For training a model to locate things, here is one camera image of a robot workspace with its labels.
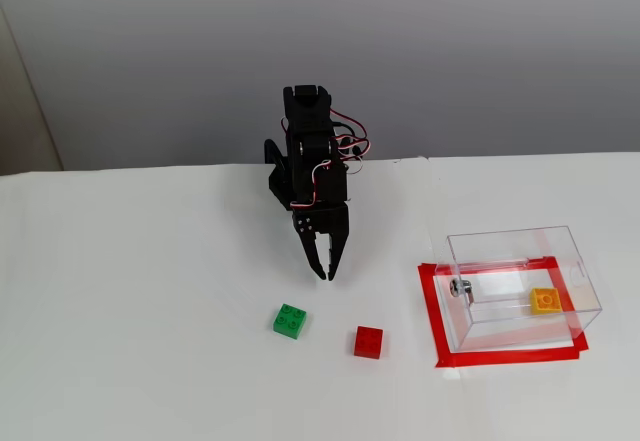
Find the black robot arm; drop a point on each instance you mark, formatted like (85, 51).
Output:
(310, 151)

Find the yellow lego brick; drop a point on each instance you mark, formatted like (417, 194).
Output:
(546, 301)

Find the red lego brick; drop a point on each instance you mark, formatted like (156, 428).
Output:
(368, 342)

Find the red tape frame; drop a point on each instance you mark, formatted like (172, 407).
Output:
(432, 311)

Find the green lego brick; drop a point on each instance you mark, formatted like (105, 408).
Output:
(290, 322)

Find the silver cam lock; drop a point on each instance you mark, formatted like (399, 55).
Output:
(459, 288)

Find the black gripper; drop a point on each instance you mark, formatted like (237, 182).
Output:
(326, 224)

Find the transparent acrylic box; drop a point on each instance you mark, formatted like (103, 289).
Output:
(575, 271)

